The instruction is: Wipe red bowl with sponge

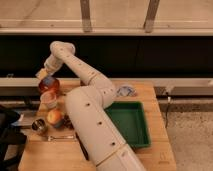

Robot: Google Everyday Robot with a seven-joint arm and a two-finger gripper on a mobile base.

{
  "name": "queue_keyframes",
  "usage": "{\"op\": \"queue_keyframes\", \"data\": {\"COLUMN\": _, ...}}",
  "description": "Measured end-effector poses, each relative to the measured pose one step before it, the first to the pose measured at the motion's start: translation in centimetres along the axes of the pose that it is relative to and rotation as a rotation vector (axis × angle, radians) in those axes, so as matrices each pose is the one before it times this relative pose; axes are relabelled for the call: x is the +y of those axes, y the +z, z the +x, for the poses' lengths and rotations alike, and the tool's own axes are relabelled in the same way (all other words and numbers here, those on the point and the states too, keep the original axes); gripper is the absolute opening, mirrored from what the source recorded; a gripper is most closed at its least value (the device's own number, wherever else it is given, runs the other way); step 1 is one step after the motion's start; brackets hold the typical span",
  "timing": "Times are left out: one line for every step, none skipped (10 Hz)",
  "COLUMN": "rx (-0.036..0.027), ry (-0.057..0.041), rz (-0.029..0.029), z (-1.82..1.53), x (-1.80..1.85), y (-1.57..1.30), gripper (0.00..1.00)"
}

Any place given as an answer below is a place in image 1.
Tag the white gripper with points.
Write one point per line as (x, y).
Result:
(52, 64)

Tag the yellow sponge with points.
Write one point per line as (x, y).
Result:
(42, 73)

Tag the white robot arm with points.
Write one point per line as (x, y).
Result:
(85, 106)

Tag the red bowl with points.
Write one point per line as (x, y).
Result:
(49, 83)

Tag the pink cup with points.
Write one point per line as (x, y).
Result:
(49, 99)

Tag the orange apple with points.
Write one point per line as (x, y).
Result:
(54, 118)

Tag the small metal cup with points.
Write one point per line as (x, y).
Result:
(39, 126)

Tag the blue white crumpled cloth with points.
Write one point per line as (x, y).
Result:
(126, 90)

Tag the black chair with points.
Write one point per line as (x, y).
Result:
(9, 136)

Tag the green plastic tray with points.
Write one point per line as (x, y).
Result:
(130, 120)

